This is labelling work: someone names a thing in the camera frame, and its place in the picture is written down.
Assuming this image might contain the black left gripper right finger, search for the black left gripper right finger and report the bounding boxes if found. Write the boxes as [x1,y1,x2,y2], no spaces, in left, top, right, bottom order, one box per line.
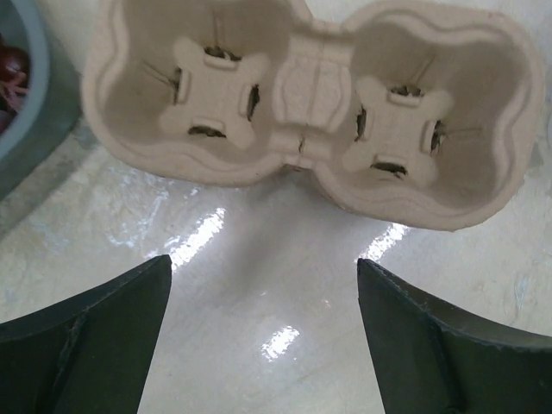
[357,259,551,413]

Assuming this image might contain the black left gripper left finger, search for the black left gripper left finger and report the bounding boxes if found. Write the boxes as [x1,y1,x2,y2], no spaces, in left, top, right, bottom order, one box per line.
[1,255,172,413]

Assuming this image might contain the pulp cup carrier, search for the pulp cup carrier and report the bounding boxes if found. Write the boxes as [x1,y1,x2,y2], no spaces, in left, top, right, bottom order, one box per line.
[82,1,546,231]

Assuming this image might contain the grey fruit tray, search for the grey fruit tray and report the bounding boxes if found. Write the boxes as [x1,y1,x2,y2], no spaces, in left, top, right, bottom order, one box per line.
[1,1,80,198]

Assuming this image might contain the dark red grape bunch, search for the dark red grape bunch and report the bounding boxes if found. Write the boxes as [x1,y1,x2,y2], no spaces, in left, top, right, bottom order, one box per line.
[1,36,31,134]

